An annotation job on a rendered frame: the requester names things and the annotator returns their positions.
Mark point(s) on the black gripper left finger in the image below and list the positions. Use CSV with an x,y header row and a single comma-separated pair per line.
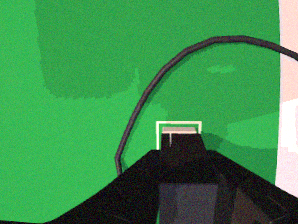
x,y
131,198

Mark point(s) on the green circuit board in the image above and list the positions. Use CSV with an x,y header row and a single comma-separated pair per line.
x,y
72,71

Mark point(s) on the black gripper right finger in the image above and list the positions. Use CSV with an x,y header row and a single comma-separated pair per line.
x,y
245,198

